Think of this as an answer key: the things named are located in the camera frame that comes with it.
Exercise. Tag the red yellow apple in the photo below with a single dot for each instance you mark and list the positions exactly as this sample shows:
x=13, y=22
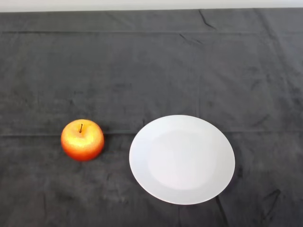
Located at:
x=81, y=144

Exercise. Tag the white round plate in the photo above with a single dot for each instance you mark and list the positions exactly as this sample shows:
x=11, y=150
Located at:
x=182, y=160

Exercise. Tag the black table cloth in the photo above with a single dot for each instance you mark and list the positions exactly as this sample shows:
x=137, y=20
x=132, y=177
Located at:
x=142, y=71

